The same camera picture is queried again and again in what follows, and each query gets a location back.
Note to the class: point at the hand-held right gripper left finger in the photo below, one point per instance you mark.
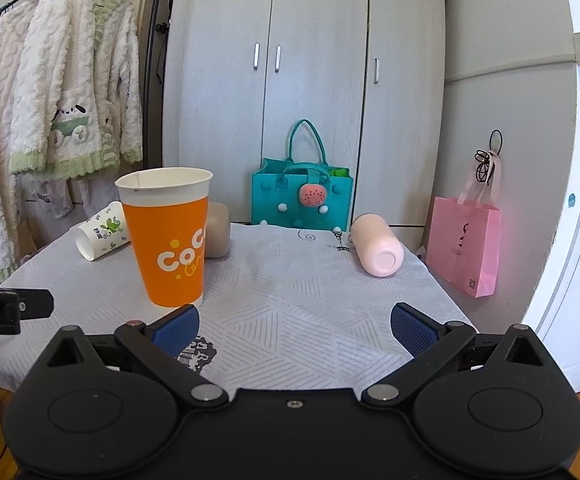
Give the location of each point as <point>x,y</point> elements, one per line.
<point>177,327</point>

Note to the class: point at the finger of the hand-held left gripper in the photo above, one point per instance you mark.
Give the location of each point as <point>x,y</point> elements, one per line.
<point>37,304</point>

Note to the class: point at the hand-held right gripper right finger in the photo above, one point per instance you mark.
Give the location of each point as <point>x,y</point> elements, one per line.
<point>411,327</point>

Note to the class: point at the pink cup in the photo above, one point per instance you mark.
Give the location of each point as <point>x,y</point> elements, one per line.
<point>372,242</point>

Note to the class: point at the orange paper cup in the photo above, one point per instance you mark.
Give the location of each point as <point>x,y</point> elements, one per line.
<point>170,240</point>

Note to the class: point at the white green-print paper cup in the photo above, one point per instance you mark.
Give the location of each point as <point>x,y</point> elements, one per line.
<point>101,232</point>

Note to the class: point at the beige cup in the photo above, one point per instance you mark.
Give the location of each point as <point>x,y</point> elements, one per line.
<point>218,230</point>

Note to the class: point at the pink paper bag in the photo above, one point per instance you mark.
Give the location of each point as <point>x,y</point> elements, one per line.
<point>462,245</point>

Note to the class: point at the grey hanging garment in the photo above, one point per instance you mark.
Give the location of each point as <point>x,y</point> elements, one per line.
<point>55,200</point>

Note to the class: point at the white patterned tablecloth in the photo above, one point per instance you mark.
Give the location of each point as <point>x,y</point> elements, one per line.
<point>295,300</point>

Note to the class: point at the teal felt handbag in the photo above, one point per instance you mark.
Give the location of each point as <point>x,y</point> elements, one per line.
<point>275,205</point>

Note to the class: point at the white fluffy robe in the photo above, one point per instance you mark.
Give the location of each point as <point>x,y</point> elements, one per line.
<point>85,60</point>

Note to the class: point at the grey wardrobe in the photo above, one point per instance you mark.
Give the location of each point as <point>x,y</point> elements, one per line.
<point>320,85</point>

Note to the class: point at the black clothes rack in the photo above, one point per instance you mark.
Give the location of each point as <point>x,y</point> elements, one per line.
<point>155,60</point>

